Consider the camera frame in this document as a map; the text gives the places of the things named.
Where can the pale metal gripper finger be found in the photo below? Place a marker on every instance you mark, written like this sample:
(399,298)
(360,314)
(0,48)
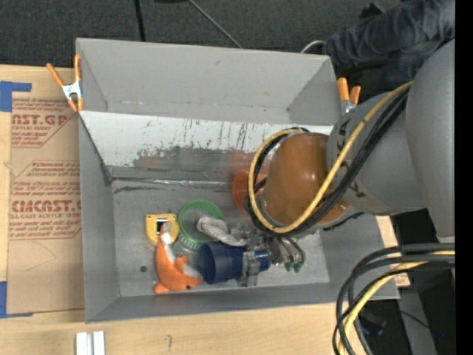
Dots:
(248,280)
(251,262)

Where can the dark blue plastic cup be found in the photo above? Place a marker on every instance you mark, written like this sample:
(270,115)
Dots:
(221,261)

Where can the orange plastic cup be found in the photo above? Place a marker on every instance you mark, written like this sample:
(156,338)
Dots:
(240,189)

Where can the clear jar with green rim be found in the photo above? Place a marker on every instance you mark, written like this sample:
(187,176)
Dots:
(192,218)

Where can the orange and white toy fish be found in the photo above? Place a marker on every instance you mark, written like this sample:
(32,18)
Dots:
(173,272)

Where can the yellow tape measure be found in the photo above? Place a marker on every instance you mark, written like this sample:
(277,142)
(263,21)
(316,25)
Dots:
(152,229)

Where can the grey metal bin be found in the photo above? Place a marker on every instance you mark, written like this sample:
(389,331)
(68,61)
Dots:
(207,87)

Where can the brown cardboard board, red print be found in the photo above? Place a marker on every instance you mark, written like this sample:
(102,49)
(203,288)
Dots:
(44,257)

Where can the person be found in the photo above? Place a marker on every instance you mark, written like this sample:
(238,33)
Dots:
(391,35)

